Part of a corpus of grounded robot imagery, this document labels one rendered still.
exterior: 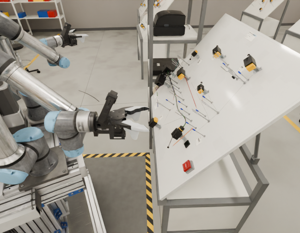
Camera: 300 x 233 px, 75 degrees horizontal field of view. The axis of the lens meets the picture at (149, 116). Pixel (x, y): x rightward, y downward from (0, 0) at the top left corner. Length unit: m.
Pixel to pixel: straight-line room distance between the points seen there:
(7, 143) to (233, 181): 1.33
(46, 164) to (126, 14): 7.67
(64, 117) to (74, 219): 1.47
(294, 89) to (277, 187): 1.88
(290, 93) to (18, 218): 1.33
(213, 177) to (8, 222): 1.21
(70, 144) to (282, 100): 0.88
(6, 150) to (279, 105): 1.10
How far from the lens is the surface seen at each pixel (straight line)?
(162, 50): 4.26
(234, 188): 1.52
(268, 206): 2.57
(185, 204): 1.37
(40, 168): 1.12
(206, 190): 1.45
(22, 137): 1.03
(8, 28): 1.35
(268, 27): 6.85
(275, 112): 0.99
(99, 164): 2.63
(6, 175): 0.96
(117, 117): 0.65
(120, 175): 2.47
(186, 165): 1.13
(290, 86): 1.04
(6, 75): 0.84
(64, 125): 0.70
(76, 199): 2.16
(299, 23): 5.67
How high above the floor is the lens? 1.99
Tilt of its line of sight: 38 degrees down
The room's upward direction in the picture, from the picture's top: straight up
